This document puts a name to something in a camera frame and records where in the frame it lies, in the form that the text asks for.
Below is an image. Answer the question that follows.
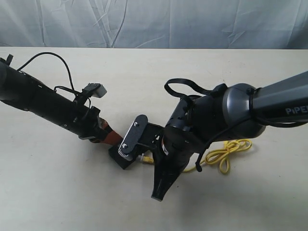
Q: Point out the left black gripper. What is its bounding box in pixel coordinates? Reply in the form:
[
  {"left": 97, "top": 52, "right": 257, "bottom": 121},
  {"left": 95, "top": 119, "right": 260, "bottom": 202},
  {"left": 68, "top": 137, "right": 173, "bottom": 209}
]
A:
[{"left": 72, "top": 105, "right": 123, "bottom": 146}]

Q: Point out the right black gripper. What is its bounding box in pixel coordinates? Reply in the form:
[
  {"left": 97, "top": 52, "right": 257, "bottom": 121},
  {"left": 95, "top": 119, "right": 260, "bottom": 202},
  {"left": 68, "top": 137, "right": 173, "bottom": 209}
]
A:
[{"left": 151, "top": 129, "right": 200, "bottom": 201}]

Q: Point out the small black network box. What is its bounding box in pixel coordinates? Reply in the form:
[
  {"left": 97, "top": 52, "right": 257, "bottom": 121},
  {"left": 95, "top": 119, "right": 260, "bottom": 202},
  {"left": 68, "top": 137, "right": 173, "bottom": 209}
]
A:
[{"left": 108, "top": 142, "right": 145, "bottom": 169}]

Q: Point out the yellow ethernet cable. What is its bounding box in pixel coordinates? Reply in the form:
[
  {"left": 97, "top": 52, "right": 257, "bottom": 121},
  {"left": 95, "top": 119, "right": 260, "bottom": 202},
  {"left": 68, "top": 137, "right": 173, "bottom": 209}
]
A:
[{"left": 137, "top": 138, "right": 253, "bottom": 175}]

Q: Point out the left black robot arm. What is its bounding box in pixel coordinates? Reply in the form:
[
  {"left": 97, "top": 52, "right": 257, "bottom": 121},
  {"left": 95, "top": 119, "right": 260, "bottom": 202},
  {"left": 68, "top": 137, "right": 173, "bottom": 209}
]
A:
[{"left": 0, "top": 59, "right": 122, "bottom": 145}]

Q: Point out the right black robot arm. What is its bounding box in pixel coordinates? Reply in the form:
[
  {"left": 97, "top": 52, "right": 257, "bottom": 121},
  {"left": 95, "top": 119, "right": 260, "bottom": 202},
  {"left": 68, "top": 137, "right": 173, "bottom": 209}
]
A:
[{"left": 152, "top": 72, "right": 308, "bottom": 201}]

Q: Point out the grey wrinkled backdrop cloth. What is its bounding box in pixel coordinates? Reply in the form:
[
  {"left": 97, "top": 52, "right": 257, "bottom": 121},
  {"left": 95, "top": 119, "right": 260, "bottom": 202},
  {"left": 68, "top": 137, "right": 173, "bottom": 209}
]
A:
[{"left": 0, "top": 0, "right": 308, "bottom": 49}]

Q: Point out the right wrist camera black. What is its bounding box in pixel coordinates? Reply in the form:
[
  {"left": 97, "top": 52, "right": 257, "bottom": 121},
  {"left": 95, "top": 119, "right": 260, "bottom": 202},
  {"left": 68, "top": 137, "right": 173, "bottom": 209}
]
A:
[{"left": 119, "top": 115, "right": 163, "bottom": 155}]

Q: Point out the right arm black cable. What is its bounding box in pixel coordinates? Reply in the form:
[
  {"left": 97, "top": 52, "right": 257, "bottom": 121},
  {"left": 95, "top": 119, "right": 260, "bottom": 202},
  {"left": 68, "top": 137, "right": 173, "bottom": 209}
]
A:
[{"left": 164, "top": 77, "right": 256, "bottom": 172}]

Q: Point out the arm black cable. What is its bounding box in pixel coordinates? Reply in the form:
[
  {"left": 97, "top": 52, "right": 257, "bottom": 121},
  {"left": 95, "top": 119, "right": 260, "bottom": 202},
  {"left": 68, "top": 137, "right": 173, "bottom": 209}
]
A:
[
  {"left": 164, "top": 77, "right": 256, "bottom": 172},
  {"left": 16, "top": 52, "right": 97, "bottom": 114}
]

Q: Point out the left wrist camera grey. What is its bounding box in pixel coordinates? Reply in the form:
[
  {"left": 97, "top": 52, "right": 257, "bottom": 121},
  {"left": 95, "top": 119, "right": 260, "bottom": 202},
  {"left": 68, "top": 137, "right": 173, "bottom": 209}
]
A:
[{"left": 81, "top": 83, "right": 107, "bottom": 98}]

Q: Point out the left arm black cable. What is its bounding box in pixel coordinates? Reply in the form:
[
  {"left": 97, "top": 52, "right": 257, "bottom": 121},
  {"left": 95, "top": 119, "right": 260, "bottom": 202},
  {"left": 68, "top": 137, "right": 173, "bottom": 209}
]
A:
[{"left": 16, "top": 52, "right": 97, "bottom": 114}]

